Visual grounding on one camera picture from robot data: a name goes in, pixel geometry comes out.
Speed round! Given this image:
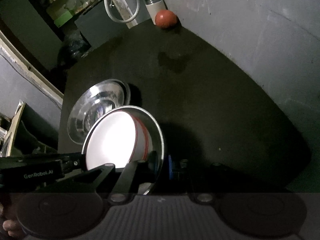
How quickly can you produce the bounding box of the steel plate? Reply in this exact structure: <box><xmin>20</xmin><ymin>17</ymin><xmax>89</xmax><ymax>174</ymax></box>
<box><xmin>82</xmin><ymin>106</ymin><xmax>164</xmax><ymax>194</ymax></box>

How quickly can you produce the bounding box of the shiny steel bowl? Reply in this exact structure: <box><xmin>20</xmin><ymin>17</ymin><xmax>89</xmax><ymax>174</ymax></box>
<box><xmin>67</xmin><ymin>79</ymin><xmax>131</xmax><ymax>145</ymax></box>

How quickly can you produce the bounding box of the white bowl red rim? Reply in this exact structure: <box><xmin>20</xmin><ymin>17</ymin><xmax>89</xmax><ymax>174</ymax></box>
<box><xmin>83</xmin><ymin>110</ymin><xmax>153</xmax><ymax>170</ymax></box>

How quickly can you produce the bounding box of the person's right hand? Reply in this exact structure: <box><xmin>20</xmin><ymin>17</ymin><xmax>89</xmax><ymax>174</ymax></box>
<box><xmin>1</xmin><ymin>205</ymin><xmax>25</xmax><ymax>239</ymax></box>

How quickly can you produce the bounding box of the red tomato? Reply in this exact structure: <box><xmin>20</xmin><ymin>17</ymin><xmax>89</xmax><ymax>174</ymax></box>
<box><xmin>155</xmin><ymin>10</ymin><xmax>177</xmax><ymax>29</ymax></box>

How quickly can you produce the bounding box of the green box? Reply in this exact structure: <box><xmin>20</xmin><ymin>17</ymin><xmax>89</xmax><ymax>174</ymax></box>
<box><xmin>54</xmin><ymin>11</ymin><xmax>73</xmax><ymax>28</ymax></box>

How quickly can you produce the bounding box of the white steel-lid canister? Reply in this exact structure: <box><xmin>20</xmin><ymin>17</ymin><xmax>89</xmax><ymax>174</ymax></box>
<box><xmin>145</xmin><ymin>0</ymin><xmax>167</xmax><ymax>24</ymax></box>

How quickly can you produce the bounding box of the cream door frame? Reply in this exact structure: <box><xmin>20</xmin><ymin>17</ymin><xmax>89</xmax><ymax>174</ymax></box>
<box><xmin>1</xmin><ymin>31</ymin><xmax>63</xmax><ymax>110</ymax></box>

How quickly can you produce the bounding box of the white looped cable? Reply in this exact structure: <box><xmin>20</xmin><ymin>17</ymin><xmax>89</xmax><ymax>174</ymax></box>
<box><xmin>103</xmin><ymin>0</ymin><xmax>140</xmax><ymax>23</ymax></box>

